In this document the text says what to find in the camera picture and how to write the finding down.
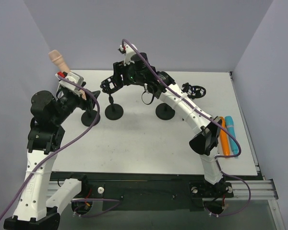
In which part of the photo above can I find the orange microphone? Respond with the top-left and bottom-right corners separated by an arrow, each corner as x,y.
219,130 -> 230,156

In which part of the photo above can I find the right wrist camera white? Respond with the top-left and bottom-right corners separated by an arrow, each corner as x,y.
118,43 -> 137,66

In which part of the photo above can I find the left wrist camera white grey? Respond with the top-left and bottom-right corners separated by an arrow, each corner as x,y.
55,72 -> 84,94

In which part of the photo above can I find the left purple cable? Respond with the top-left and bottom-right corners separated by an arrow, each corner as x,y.
0,78 -> 101,230

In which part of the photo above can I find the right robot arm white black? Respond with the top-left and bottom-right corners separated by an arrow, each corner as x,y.
100,52 -> 222,196

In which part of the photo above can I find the purple cable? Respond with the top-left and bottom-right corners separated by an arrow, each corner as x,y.
121,39 -> 242,159
0,78 -> 101,230

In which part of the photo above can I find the black stand with orange microphone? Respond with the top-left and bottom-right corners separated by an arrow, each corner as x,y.
100,75 -> 124,120

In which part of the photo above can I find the black tripod shock mount stand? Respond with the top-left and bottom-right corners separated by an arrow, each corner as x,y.
182,82 -> 206,100

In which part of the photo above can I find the black round base clip stand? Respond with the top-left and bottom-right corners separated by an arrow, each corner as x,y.
155,103 -> 175,120

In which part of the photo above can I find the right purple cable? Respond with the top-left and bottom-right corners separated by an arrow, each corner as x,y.
121,39 -> 242,159

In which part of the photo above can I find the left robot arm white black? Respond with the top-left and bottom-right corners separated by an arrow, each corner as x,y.
3,87 -> 100,230

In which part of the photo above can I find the black stand with beige microphone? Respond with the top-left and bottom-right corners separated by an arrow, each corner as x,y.
81,110 -> 100,127

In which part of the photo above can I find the beige microphone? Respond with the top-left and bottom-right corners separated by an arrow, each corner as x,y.
48,50 -> 86,100

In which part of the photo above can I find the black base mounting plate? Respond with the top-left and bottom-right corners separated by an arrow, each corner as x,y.
50,172 -> 234,211

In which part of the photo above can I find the cyan microphone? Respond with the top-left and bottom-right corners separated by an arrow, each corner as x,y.
225,116 -> 239,155

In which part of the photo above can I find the aluminium frame rail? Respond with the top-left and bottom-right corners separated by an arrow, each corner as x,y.
45,155 -> 279,201

